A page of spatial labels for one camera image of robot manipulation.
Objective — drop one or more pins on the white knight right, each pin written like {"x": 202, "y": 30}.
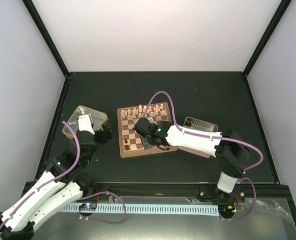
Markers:
{"x": 157, "y": 108}

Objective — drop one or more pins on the dark chess piece in tin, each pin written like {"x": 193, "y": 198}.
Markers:
{"x": 187, "y": 123}

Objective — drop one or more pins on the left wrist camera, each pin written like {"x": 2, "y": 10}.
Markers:
{"x": 83, "y": 123}

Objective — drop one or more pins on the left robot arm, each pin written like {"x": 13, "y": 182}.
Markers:
{"x": 63, "y": 182}

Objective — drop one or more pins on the black frame post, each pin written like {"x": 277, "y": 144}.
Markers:
{"x": 32, "y": 10}
{"x": 273, "y": 23}

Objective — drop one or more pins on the pink metal tin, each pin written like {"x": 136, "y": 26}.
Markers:
{"x": 200, "y": 125}

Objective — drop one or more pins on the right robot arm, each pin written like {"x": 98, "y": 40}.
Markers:
{"x": 231, "y": 154}

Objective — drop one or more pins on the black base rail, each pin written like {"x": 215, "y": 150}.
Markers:
{"x": 206, "y": 191}

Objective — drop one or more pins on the wooden chess board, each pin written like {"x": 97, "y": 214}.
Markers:
{"x": 137, "y": 146}

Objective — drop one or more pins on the white knight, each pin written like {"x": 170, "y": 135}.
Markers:
{"x": 157, "y": 108}
{"x": 129, "y": 113}

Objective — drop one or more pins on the small circuit board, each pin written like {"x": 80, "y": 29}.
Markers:
{"x": 88, "y": 206}

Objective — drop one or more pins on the blue cable duct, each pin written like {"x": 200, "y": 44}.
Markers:
{"x": 152, "y": 209}

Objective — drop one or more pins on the black frame post right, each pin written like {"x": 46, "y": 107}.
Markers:
{"x": 273, "y": 23}

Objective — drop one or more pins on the dark chess pawn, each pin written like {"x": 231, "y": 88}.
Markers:
{"x": 125, "y": 137}

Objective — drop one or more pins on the white queen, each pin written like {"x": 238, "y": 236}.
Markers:
{"x": 140, "y": 108}

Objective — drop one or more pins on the gold metal tin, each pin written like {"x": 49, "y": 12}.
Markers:
{"x": 98, "y": 117}

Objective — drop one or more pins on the black frame post left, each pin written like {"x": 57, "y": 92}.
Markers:
{"x": 32, "y": 10}

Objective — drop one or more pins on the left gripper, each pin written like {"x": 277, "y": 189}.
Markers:
{"x": 107, "y": 131}

